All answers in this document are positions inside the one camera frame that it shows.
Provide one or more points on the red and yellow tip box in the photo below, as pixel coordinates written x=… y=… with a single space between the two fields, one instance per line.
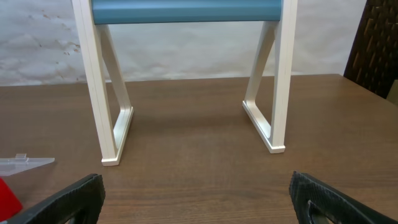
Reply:
x=7 y=199

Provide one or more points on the white and blue stand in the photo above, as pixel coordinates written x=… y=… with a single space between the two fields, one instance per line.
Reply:
x=96 y=93

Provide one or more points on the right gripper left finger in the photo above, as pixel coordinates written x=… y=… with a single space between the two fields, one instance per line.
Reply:
x=81 y=196

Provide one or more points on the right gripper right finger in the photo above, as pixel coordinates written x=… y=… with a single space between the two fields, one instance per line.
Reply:
x=314 y=193

